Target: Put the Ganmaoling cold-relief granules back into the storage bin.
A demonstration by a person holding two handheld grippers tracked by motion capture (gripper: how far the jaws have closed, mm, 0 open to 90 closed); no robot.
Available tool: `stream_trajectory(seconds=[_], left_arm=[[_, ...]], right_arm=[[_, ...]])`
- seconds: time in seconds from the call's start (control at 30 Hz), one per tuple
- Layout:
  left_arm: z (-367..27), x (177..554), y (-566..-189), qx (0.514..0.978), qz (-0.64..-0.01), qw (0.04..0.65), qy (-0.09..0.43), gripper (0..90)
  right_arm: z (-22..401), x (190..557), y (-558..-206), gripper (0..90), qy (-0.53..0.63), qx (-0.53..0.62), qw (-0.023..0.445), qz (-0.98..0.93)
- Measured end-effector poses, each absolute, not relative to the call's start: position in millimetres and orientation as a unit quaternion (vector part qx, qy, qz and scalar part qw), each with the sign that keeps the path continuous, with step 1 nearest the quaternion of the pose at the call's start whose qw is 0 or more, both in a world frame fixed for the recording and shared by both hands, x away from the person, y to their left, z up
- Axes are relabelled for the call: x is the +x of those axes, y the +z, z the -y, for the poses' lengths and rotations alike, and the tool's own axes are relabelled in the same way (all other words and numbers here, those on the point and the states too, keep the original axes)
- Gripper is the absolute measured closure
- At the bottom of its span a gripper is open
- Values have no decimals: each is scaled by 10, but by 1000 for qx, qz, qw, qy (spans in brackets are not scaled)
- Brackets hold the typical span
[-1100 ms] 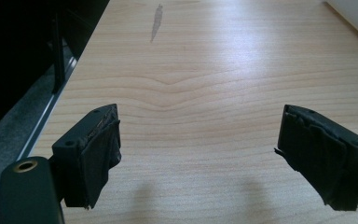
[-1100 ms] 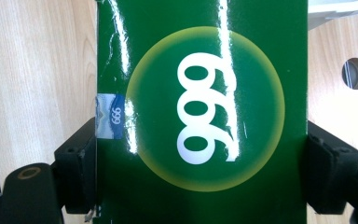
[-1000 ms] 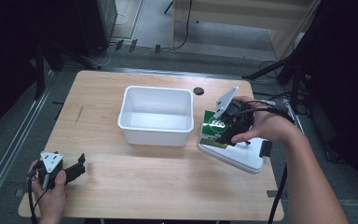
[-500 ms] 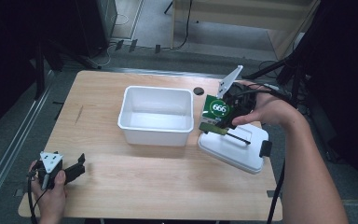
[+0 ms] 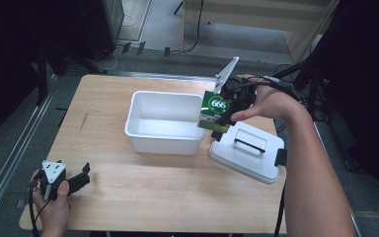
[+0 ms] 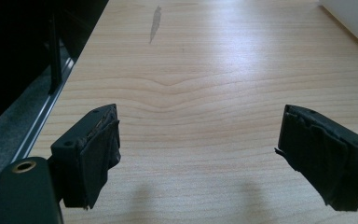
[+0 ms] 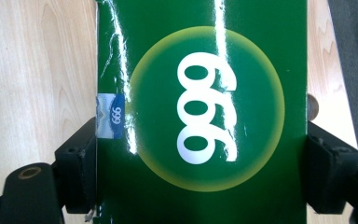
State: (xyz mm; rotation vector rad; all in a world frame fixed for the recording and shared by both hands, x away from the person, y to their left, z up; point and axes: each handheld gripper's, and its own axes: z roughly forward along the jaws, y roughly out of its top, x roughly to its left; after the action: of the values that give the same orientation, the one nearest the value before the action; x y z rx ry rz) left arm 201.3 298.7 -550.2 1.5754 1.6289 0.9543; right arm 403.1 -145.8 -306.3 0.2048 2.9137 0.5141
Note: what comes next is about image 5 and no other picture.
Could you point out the black tripod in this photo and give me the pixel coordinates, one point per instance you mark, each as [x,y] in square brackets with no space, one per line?
[291,69]

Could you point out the black metal stand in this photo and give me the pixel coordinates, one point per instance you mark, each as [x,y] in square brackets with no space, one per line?
[42,75]

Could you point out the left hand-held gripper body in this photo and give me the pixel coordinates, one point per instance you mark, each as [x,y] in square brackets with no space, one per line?
[54,176]

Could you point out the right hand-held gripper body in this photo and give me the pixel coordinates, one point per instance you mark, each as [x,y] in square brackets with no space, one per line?
[235,94]

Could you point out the black tape strip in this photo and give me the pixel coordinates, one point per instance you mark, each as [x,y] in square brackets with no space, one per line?
[166,51]
[126,47]
[140,48]

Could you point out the light wooden furniture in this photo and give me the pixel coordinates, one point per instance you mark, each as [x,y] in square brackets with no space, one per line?
[243,19]

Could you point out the person's left hand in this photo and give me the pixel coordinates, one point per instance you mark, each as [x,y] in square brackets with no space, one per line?
[54,214]

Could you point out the black cabinet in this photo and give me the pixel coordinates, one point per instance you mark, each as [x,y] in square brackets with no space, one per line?
[95,26]

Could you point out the aluminium floor rail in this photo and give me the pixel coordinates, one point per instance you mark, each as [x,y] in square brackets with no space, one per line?
[164,75]
[13,158]
[320,138]

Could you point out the dark curtain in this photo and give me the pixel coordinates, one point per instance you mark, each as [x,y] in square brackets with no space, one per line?
[368,82]
[6,49]

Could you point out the green carton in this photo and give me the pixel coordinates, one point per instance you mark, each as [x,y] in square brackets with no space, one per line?
[212,110]

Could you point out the person's right hand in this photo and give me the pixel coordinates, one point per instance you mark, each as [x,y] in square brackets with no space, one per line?
[269,100]

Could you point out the white plastic storage box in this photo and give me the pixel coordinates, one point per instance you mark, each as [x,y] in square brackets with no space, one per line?
[164,131]

